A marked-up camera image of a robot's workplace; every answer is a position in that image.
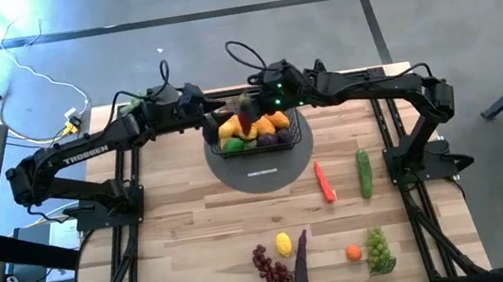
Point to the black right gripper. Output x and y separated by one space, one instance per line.
280 83

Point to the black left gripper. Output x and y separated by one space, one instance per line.
191 102

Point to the red pepper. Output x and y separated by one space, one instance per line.
246 124

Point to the yellow plastic fruit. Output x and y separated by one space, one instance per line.
250 134

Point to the green lime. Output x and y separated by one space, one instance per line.
233 145

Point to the dark green vegetable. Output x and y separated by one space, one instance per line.
250 145

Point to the purple onion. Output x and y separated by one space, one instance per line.
284 136

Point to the orange carrot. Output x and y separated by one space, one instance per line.
324 182

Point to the green cucumber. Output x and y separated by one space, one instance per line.
364 173

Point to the yellow lemon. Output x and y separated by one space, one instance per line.
283 245

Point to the red grape bunch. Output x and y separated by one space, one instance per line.
272 269

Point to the purple eggplant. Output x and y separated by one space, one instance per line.
300 265

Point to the small orange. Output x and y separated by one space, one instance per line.
353 253

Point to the green grape bunch with leaves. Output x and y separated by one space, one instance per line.
379 252

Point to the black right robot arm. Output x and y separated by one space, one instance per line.
375 88

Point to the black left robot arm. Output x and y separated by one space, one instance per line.
81 155

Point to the white placemat label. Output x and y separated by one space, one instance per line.
262 172

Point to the grey round woven placemat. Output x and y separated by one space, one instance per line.
263 182

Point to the pale green grape bunch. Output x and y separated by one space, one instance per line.
129 109

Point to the white power adapter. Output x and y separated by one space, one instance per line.
71 114

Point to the yellow plug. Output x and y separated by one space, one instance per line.
69 126

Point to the white paper box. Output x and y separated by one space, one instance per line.
64 236

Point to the black slanted beam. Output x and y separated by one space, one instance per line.
31 252

